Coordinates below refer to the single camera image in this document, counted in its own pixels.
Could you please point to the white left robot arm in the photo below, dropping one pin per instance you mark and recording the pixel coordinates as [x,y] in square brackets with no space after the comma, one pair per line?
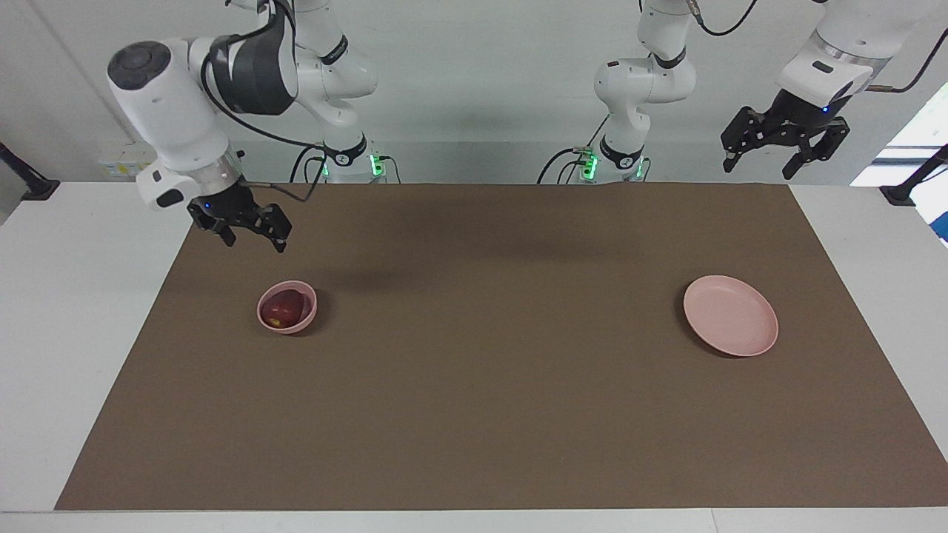
[644,81]

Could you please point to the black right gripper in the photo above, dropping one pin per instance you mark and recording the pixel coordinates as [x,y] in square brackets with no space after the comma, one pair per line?
[222,203]

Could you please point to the pink plate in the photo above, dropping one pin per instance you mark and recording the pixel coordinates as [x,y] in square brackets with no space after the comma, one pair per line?
[729,314]

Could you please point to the pink bowl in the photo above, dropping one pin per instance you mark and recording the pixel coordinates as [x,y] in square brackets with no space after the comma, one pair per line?
[311,314]

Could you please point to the blue object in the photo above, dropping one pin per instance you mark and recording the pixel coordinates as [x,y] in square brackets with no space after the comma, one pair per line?
[943,228]

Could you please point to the black clamp stand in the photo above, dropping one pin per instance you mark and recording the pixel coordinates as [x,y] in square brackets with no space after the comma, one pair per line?
[37,189]
[900,194]

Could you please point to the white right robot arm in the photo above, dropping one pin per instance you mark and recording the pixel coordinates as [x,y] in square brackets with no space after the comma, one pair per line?
[170,104]

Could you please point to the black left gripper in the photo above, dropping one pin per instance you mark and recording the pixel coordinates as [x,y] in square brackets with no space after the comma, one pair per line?
[800,111]

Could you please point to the white wall socket box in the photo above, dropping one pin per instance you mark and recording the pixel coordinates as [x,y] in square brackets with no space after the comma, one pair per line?
[122,164]

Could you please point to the dark red apple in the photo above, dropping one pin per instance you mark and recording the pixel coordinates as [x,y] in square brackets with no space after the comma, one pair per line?
[285,307]

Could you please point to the brown table mat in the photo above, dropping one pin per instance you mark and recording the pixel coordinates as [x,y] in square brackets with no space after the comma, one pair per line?
[481,385]

